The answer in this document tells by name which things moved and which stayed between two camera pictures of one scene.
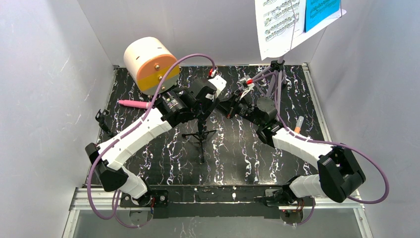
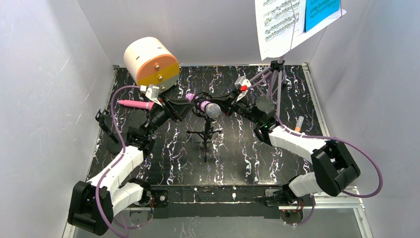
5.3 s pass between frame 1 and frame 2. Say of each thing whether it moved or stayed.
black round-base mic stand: stayed
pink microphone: stayed
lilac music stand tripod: stayed
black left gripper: moved
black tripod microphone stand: moved
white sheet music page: stayed
